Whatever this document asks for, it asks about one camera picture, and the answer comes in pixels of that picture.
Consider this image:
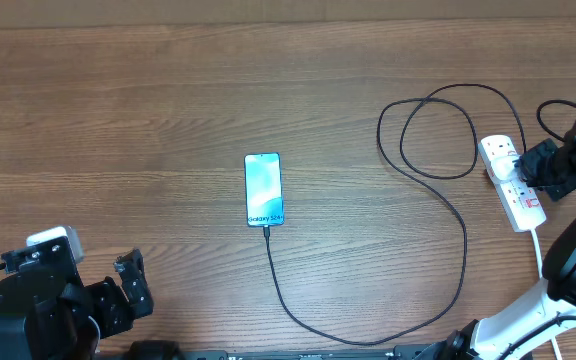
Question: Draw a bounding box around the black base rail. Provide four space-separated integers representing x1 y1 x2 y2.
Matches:
93 341 448 360

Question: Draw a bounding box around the white charger adapter plug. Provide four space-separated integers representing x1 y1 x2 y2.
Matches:
490 153 520 184

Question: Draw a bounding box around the white power strip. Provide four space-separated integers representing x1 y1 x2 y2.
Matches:
478 135 546 232

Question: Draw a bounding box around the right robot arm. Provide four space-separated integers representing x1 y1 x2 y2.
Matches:
418 120 576 359

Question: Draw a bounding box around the Samsung Galaxy smartphone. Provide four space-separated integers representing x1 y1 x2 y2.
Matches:
244 152 285 227

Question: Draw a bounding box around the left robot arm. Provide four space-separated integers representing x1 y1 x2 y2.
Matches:
0 236 154 359

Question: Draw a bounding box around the black USB charging cable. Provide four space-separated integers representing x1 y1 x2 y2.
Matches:
262 83 529 347

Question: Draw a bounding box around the white power strip cord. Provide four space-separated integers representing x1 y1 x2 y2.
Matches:
530 228 563 360

